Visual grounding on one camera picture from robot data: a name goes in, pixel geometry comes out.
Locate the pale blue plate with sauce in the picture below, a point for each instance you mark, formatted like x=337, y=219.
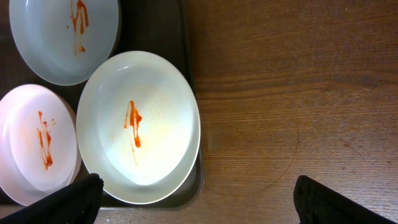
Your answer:
x=65, y=41

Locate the pink plate with sauce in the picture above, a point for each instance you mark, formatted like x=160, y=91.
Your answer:
x=39, y=150

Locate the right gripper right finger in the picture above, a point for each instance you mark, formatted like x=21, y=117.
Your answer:
x=317, y=204

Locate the white plate with sauce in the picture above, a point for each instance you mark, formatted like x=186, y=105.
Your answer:
x=138, y=127

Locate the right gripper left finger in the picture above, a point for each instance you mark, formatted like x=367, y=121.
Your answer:
x=76, y=203

